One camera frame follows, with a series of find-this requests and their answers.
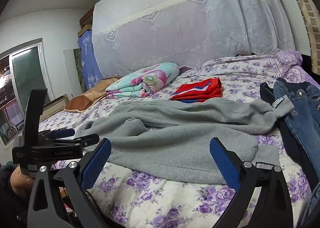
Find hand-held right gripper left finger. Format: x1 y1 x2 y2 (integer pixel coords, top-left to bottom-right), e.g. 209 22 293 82
27 138 112 228

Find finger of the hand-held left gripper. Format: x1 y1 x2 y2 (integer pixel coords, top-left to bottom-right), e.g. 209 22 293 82
39 128 75 140
37 133 100 148

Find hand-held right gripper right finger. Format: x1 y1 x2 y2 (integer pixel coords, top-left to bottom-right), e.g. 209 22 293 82
209 137 293 228

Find grey fleece pants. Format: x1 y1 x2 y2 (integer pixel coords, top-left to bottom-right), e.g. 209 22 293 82
74 98 294 185

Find person's left forearm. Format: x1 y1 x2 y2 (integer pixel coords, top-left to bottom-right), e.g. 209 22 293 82
0 161 29 228

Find person's left hand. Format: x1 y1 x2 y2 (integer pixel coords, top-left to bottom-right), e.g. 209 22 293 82
11 168 35 197

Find beige bedside cabinet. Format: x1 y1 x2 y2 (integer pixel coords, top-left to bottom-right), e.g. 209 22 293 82
40 93 70 122

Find orange brown patterned cloth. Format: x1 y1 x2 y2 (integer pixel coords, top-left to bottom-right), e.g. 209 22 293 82
64 77 121 113

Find leaning picture panel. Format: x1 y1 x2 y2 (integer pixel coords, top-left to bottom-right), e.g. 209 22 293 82
64 48 84 94

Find window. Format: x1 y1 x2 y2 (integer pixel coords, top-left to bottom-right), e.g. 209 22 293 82
0 38 55 147

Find purple floral bedspread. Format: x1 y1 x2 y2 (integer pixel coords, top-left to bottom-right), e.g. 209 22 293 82
37 50 320 228

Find folded red shorts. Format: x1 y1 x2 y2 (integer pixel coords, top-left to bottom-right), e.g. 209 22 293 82
169 77 224 104

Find black garment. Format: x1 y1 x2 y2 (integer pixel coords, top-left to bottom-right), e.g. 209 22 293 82
259 82 320 195

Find blue pillow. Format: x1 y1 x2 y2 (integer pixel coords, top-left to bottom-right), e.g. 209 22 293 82
77 30 104 92

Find folded floral blanket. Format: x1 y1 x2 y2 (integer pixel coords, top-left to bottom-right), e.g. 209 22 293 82
105 62 180 99

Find blue jeans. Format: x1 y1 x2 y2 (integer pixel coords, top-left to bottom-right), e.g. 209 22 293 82
273 77 320 228

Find cardboard box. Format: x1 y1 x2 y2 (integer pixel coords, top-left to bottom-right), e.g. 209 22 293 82
77 25 93 38

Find wooden shelf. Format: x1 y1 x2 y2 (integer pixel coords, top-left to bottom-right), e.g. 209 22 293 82
79 8 94 26

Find white lace cover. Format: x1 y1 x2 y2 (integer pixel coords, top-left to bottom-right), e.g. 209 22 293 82
92 0 297 78

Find beige checked curtain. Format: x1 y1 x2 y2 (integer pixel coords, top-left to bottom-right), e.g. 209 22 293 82
285 0 320 57

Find black cable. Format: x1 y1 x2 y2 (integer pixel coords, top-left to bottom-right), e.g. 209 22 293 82
86 189 103 212

